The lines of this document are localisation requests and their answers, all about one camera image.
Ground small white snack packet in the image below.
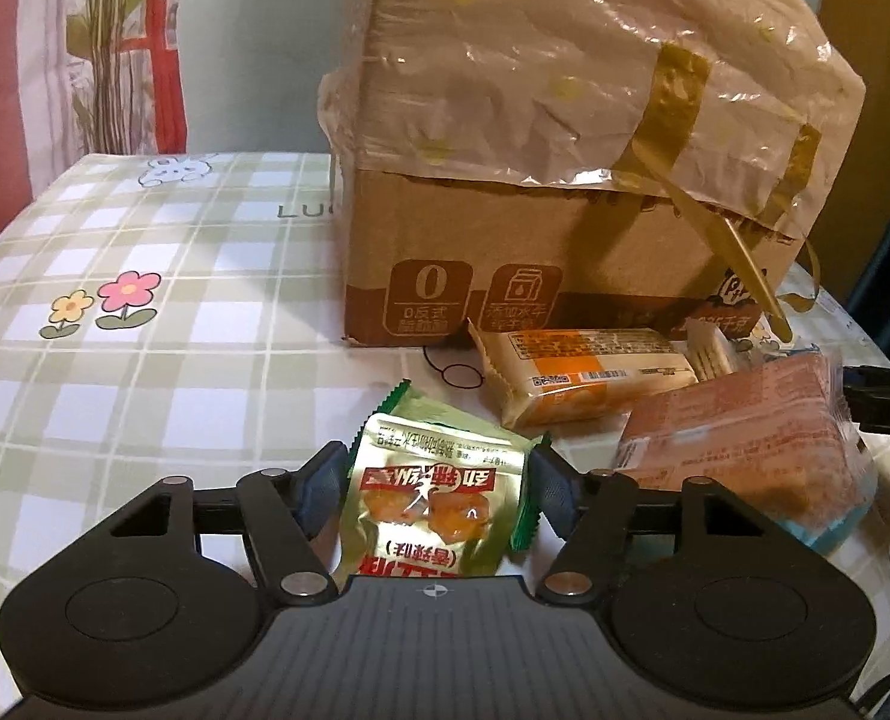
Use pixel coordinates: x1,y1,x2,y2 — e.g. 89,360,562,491
683,330,740,385

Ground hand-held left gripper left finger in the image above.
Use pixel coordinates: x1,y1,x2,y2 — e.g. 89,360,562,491
77,441,350,607

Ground green snack packet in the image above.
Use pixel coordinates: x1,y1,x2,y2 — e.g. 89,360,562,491
332,381,549,580

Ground orange and white snack packet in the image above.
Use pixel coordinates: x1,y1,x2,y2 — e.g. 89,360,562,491
466,324,702,430

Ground cardboard box with plastic liner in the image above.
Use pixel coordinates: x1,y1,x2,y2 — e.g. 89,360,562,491
316,0,867,352

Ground light blue snack packet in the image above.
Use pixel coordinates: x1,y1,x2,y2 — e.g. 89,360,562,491
778,465,878,553

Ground checked floral tablecloth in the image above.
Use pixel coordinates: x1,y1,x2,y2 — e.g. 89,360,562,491
0,150,890,720

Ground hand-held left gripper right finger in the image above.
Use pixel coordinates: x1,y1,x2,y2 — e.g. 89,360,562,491
527,444,800,607

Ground pink snack packet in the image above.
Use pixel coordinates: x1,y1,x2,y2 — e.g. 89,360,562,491
611,355,877,533

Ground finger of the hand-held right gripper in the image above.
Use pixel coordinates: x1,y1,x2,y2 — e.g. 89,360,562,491
842,364,890,434

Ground printed pink backdrop cloth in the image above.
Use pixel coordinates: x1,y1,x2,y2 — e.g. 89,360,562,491
0,0,192,265

